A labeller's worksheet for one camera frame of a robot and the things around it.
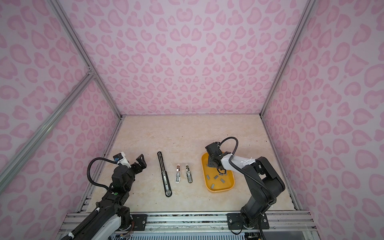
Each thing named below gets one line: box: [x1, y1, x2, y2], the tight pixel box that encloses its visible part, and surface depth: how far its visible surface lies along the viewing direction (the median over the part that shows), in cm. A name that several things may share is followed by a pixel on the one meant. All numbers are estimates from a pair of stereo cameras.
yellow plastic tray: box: [201, 152, 235, 193], surface depth 88 cm
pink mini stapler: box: [175, 165, 181, 184], surface depth 90 cm
